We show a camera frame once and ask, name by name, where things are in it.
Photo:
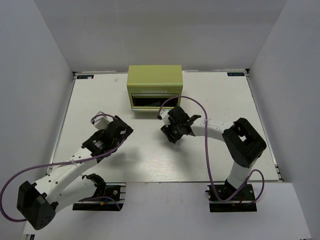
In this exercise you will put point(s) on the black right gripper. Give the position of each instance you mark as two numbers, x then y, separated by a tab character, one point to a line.
172	137

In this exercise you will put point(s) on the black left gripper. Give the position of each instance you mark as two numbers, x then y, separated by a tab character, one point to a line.
128	131

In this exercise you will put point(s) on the green metal drawer box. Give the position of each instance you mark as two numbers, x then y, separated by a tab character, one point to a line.
153	83

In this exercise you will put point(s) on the green highlighter marker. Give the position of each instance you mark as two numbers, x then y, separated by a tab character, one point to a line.
154	104

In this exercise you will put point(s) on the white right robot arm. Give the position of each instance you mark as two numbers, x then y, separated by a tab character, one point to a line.
243	142

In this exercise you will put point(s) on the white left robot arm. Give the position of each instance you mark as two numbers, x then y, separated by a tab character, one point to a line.
67	184

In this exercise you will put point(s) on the left blue corner label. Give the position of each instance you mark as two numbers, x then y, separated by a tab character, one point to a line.
84	77

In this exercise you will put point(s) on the blue corner label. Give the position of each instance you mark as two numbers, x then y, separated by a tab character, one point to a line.
236	74
84	77

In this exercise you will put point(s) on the right blue corner label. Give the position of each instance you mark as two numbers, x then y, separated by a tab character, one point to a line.
236	74

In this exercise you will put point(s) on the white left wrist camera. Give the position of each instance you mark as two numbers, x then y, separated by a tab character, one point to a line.
101	120

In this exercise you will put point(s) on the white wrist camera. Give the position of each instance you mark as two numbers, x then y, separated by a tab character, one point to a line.
101	120
164	116

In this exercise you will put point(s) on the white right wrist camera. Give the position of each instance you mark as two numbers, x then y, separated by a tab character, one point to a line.
164	116

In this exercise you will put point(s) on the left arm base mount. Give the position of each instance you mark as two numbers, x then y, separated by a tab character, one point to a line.
107	197

